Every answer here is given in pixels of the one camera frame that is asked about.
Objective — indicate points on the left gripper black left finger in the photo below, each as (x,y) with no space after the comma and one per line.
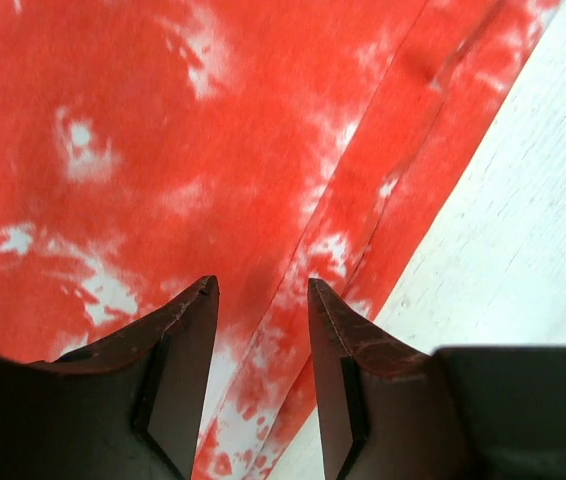
(128,406)

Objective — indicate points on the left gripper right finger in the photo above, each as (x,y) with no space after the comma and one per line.
(388,411)

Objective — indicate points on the red tie-dye trousers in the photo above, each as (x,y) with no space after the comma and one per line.
(144,144)

